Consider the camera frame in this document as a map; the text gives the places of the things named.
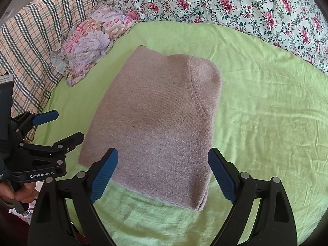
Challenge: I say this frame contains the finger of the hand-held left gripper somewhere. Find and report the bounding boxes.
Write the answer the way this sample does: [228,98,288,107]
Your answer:
[11,110,59,141]
[17,132,85,160]

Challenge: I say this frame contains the person's left hand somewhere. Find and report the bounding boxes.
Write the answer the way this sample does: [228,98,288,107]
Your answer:
[0,182,39,203]

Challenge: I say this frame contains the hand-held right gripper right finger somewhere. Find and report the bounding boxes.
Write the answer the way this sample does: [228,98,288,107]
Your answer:
[208,147,298,246]

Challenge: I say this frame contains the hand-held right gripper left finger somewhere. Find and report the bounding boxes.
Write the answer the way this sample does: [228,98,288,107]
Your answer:
[28,148,119,246]

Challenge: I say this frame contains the light green bed sheet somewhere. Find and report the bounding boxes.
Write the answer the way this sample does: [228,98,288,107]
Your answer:
[33,20,328,246]

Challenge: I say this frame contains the rose print floral bedsheet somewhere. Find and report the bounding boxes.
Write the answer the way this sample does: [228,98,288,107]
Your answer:
[107,0,328,77]

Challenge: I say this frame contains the pink knit sweater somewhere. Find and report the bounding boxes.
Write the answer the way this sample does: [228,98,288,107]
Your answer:
[77,45,224,212]

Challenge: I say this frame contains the pastel floral pillow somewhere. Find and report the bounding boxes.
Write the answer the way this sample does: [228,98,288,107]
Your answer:
[50,4,141,87]

